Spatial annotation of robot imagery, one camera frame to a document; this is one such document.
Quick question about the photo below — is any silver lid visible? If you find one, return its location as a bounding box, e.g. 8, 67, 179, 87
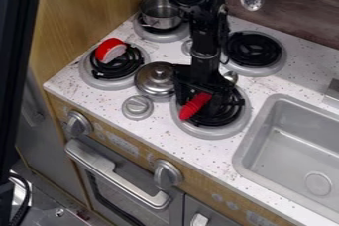
132, 61, 178, 101

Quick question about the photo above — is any red fork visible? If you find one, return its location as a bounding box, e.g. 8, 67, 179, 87
177, 91, 214, 122

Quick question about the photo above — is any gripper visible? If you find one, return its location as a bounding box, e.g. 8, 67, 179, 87
170, 58, 236, 117

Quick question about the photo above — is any red and white toy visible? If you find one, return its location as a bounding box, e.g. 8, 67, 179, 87
93, 37, 129, 65

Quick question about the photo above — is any toy stove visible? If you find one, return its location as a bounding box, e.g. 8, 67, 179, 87
77, 11, 289, 141

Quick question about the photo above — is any silver pot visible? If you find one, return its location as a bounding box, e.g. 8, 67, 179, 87
137, 0, 186, 32

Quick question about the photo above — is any toy sink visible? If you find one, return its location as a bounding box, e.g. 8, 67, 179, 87
231, 93, 339, 225

